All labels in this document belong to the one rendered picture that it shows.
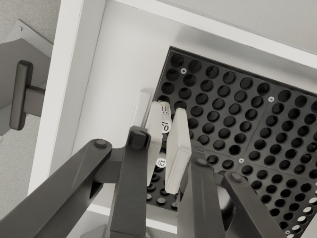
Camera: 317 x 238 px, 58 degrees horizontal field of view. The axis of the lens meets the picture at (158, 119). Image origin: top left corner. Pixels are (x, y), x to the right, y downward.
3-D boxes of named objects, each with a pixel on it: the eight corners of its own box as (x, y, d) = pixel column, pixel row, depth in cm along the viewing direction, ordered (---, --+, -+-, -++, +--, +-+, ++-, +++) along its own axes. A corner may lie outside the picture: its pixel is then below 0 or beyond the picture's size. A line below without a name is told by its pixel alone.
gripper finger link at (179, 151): (179, 148, 15) (192, 152, 16) (177, 106, 22) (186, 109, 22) (164, 192, 17) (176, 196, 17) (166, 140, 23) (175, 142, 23)
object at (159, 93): (123, 193, 34) (122, 197, 33) (170, 49, 28) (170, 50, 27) (137, 198, 34) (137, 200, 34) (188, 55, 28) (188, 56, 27)
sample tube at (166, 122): (159, 98, 26) (158, 117, 22) (172, 102, 26) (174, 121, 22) (155, 111, 26) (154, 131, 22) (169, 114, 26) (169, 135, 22)
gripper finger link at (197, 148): (189, 180, 14) (246, 195, 14) (185, 137, 19) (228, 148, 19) (180, 204, 15) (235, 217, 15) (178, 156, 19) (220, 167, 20)
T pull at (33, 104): (13, 125, 31) (7, 130, 29) (23, 57, 28) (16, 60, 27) (47, 134, 31) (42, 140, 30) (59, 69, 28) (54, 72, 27)
